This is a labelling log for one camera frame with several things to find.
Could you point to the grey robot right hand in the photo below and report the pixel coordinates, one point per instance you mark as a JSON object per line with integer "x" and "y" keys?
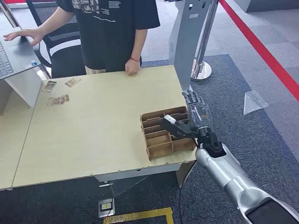
{"x": 198, "y": 119}

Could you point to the person's left hand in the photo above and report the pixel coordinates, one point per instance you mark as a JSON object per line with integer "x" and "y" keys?
{"x": 132, "y": 67}

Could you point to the person's right hand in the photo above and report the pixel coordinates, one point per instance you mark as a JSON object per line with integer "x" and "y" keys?
{"x": 32, "y": 34}

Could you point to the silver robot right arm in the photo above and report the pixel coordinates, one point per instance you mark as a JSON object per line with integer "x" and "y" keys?
{"x": 229, "y": 176}

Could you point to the person's right forearm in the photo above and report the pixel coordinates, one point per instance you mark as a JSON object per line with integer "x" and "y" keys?
{"x": 54, "y": 21}

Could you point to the person's left forearm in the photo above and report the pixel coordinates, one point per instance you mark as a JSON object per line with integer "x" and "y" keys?
{"x": 138, "y": 44}

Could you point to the person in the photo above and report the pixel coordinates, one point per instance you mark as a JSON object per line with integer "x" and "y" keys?
{"x": 107, "y": 34}

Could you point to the grey laptop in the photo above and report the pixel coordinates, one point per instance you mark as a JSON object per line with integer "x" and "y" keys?
{"x": 18, "y": 55}

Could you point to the black office chair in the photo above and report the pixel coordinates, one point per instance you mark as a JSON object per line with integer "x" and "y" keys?
{"x": 65, "y": 58}

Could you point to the white laptop riser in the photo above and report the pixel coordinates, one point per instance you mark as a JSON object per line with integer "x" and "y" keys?
{"x": 26, "y": 86}

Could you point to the wooden compartment tray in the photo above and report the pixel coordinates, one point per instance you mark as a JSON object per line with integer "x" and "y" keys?
{"x": 161, "y": 145}

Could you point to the grey metal kiosk stand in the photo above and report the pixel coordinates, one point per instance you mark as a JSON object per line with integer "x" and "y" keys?
{"x": 184, "y": 40}

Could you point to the clear plastic floor patch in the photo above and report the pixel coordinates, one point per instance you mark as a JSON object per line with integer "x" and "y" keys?
{"x": 253, "y": 102}

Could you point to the red barrier belt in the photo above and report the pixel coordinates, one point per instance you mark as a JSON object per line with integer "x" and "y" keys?
{"x": 263, "y": 52}

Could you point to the metal floor socket box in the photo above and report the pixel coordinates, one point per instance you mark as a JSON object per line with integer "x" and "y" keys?
{"x": 106, "y": 207}

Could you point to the grey platform base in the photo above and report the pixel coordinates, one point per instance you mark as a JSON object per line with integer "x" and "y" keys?
{"x": 268, "y": 4}

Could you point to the chrome stanchion post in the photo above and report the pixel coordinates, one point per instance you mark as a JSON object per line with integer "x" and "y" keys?
{"x": 201, "y": 69}

